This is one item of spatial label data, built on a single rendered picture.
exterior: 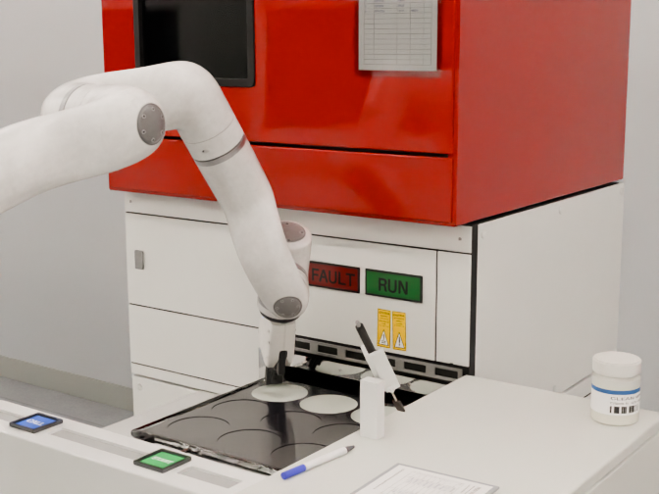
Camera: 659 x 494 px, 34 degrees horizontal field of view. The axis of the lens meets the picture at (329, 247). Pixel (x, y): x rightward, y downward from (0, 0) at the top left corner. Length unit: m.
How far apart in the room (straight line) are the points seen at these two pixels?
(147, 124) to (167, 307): 0.84
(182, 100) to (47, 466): 0.56
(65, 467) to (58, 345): 3.37
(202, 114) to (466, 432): 0.61
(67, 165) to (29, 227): 3.46
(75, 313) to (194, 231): 2.67
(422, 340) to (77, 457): 0.65
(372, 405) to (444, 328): 0.36
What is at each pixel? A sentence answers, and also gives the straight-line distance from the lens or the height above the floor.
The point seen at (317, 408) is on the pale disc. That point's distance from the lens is 1.90.
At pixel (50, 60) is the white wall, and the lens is 4.75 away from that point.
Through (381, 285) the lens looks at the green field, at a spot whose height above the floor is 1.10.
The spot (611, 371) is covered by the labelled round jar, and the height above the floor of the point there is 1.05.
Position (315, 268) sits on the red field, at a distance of 2.01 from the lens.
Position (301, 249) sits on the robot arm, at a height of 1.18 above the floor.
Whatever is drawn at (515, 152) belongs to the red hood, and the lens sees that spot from 1.95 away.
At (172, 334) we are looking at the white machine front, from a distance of 2.29.
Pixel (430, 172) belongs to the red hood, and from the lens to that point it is 1.79.
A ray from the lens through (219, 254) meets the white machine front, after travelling 2.16.
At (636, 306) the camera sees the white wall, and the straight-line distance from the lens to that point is 3.35.
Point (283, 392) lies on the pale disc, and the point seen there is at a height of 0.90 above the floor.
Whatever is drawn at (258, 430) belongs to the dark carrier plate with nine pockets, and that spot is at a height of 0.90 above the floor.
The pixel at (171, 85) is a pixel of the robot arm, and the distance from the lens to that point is 1.64.
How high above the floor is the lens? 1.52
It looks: 11 degrees down
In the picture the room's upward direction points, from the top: straight up
